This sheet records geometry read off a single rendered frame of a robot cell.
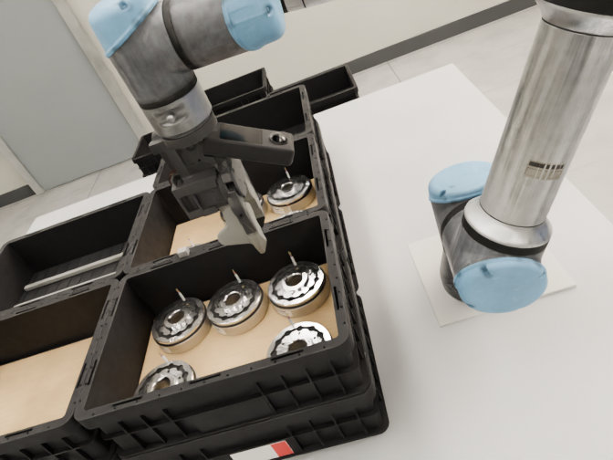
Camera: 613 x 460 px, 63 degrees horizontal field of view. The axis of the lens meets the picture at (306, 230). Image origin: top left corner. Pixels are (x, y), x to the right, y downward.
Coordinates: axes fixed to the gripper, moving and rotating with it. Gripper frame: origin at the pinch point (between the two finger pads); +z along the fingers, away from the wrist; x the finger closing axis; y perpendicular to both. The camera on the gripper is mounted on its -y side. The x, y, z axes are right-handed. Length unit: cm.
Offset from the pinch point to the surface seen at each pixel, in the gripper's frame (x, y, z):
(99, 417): 18.8, 27.1, 6.4
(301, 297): 1.5, -0.7, 14.2
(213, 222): -33.8, 19.2, 19.8
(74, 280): -30, 55, 20
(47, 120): -299, 193, 72
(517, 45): -246, -135, 118
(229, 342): 4.0, 13.3, 16.9
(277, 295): -0.5, 3.3, 14.3
